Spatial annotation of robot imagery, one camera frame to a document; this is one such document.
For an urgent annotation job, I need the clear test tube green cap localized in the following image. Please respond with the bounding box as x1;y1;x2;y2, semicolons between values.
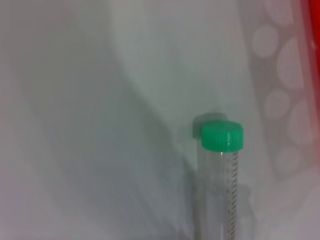
195;120;245;240

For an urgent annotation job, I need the orange test tube rack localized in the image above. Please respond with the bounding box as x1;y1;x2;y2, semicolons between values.
298;0;320;148

